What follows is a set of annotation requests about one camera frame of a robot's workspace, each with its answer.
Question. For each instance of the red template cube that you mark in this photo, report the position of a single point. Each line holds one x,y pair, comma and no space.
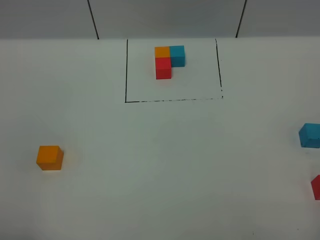
163,68

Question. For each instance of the orange template cube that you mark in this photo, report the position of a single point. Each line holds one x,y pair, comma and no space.
162,52

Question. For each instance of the blue template cube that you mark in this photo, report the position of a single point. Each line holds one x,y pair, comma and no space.
177,56

